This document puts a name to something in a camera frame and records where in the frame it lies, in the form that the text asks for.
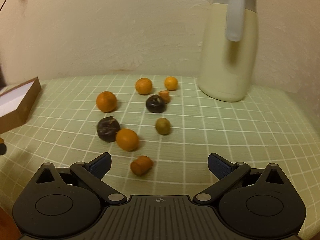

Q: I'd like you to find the orange mandarin far right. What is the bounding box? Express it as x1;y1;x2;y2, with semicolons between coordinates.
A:
164;76;178;91

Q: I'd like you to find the cream thermos jug grey handle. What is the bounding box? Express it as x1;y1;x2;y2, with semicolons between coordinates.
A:
197;0;258;102

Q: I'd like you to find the orange mandarin near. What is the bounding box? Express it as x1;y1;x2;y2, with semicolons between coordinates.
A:
116;128;139;151

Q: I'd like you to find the brown white shallow box tray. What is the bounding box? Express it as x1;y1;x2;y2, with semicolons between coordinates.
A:
0;77;41;134

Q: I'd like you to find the orange mandarin left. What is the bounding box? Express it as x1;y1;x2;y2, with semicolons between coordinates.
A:
96;91;117;113

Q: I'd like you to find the green-brown kiwi fruit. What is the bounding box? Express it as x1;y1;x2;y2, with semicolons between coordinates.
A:
155;118;171;135

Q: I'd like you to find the orange mandarin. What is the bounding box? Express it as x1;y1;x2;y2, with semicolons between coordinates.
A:
116;128;139;151
164;76;178;91
96;91;117;113
135;77;153;95

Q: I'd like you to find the green white grid tablecloth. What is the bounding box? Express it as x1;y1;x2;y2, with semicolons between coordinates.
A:
1;75;319;239

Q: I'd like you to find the orange carrot chunk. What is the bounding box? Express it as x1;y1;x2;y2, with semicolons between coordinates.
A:
130;155;153;176
158;90;171;103

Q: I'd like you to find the dark mangosteen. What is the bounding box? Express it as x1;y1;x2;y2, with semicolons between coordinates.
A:
97;116;121;142
145;94;166;113

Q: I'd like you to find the dark mangosteen far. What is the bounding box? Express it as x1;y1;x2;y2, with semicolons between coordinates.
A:
145;94;166;113

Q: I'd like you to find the orange mandarin far middle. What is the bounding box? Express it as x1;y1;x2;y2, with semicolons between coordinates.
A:
135;77;153;95

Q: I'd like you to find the dark mangosteen near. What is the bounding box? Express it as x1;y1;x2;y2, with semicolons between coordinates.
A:
97;116;121;142

